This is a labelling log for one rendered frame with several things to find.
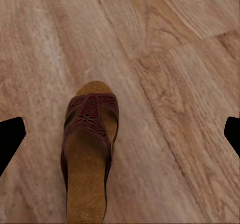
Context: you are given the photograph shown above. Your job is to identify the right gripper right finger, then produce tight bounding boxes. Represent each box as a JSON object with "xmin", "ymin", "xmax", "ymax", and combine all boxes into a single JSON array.
[{"xmin": 224, "ymin": 117, "xmax": 240, "ymax": 157}]

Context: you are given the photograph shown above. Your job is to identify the sandal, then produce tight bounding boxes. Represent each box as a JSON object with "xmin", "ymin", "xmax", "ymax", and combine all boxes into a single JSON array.
[{"xmin": 61, "ymin": 81, "xmax": 120, "ymax": 224}]

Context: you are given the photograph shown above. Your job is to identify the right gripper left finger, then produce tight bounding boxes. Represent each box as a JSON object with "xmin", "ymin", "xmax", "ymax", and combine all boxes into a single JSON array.
[{"xmin": 0, "ymin": 117, "xmax": 26, "ymax": 177}]

